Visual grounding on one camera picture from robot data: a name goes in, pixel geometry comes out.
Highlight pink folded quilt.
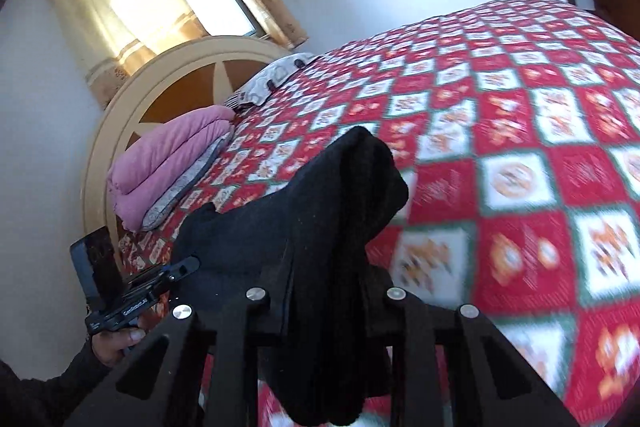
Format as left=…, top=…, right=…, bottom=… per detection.
left=106, top=105, right=234, bottom=232

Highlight left hand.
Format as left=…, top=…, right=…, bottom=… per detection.
left=91, top=317, right=150, bottom=367

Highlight left forearm dark sleeve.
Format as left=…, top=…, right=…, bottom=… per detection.
left=1, top=340, right=111, bottom=426

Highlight black pants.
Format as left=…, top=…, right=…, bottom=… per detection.
left=171, top=126, right=408, bottom=426

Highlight white patterned pillow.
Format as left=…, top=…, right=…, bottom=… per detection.
left=224, top=52, right=319, bottom=112

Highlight cream round headboard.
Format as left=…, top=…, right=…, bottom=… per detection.
left=80, top=36, right=290, bottom=242

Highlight red patchwork bedspread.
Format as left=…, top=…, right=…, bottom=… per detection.
left=119, top=0, right=639, bottom=426

